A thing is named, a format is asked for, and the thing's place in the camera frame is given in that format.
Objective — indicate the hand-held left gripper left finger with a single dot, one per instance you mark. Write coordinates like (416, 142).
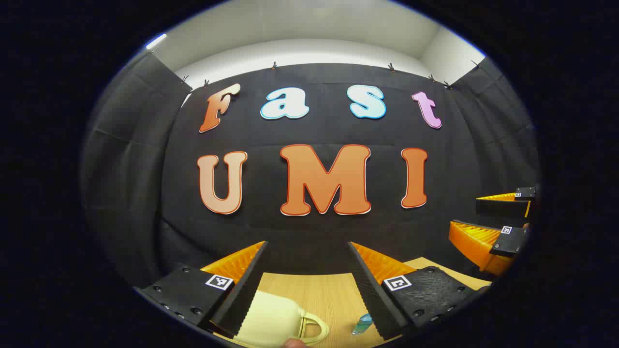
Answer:
(246, 295)

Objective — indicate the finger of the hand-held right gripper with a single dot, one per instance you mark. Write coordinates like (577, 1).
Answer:
(508, 241)
(503, 208)

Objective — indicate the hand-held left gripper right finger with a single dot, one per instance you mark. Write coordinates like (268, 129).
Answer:
(372, 299)

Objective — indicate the blue glass bottle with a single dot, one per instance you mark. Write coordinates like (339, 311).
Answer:
(362, 324)

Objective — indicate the pale yellow suitcase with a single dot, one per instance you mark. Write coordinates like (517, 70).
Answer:
(271, 319)

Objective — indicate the black backdrop cloth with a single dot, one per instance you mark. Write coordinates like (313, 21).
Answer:
(338, 232)

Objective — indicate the ceiling light strip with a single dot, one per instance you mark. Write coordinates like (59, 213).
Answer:
(155, 41)

